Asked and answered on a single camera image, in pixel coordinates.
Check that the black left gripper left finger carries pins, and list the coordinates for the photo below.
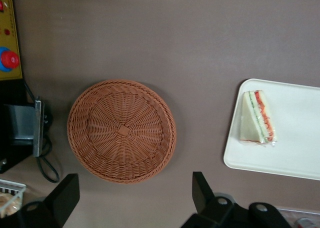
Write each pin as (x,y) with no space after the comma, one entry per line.
(57,205)

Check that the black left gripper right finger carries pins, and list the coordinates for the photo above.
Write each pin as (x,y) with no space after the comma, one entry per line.
(212,210)

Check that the triangle sandwich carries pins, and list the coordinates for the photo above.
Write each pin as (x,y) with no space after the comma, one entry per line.
(252,123)

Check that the brown round wicker basket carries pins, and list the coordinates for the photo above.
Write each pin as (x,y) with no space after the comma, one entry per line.
(122,130)

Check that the beige plastic tray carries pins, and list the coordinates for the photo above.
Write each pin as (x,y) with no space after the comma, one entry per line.
(295,128)

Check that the fried snack bag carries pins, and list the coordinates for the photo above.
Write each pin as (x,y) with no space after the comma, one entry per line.
(8,204)

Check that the clear acrylic bottle rack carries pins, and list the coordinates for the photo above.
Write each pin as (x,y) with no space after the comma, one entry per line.
(305,213)

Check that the red cola bottle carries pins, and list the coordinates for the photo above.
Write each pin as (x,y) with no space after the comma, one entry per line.
(306,223)

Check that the yellow black control box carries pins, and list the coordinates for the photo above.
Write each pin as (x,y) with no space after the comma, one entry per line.
(10,25)

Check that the black metal mount block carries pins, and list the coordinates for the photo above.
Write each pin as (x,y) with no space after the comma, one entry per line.
(20,123)

